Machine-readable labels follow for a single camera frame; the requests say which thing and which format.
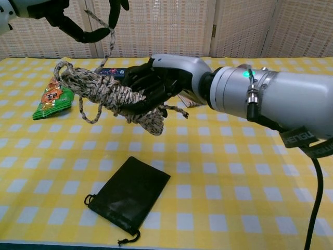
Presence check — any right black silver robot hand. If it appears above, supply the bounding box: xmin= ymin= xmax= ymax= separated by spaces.
xmin=118 ymin=54 xmax=213 ymax=115

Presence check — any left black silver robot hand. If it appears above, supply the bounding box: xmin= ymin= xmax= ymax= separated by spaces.
xmin=0 ymin=0 xmax=130 ymax=44

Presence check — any speckled braided rope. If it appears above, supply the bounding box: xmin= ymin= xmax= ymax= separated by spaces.
xmin=53 ymin=9 xmax=189 ymax=136

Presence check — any brown spiral notebook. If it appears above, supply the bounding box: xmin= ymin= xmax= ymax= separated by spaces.
xmin=178 ymin=94 xmax=201 ymax=108

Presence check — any dark blue rectangular box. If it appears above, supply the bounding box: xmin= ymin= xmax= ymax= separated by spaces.
xmin=95 ymin=67 xmax=128 ymax=80

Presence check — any orange snack packet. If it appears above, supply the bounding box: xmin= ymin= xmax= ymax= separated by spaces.
xmin=49 ymin=77 xmax=63 ymax=89

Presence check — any green snack packet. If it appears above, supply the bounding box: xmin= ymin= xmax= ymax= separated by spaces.
xmin=32 ymin=85 xmax=76 ymax=120

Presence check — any yellow white checked tablecloth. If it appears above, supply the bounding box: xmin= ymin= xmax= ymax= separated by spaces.
xmin=0 ymin=56 xmax=333 ymax=248

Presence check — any black drawstring pouch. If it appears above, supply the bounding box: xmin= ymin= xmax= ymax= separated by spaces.
xmin=83 ymin=156 xmax=171 ymax=247

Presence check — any black velcro cable strap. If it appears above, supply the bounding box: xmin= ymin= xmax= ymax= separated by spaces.
xmin=304 ymin=137 xmax=333 ymax=159
xmin=279 ymin=126 xmax=317 ymax=149

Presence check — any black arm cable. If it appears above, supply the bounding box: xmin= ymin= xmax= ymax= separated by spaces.
xmin=246 ymin=66 xmax=325 ymax=250

